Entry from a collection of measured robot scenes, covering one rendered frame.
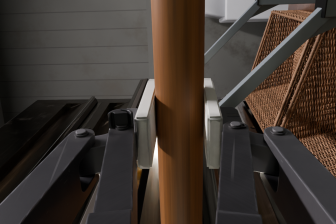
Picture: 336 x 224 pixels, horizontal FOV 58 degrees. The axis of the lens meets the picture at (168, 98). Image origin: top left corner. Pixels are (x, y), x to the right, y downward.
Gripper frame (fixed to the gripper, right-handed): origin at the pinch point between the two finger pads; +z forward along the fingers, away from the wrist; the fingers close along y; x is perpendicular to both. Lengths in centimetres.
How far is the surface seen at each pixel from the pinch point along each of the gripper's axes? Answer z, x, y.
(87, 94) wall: 330, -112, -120
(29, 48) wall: 334, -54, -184
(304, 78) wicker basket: 87, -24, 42
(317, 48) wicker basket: 86, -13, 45
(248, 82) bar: 38.2, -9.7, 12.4
